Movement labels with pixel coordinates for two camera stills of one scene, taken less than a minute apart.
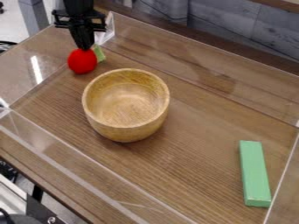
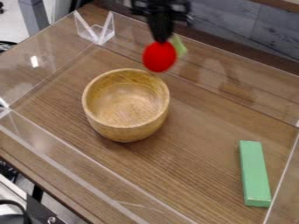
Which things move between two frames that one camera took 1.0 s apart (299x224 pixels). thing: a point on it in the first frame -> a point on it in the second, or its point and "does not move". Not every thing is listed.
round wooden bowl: (126, 102) does not move
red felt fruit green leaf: (83, 60) -> (160, 54)
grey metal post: (34, 14) does not move
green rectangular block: (254, 172) does not move
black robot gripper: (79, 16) -> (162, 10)
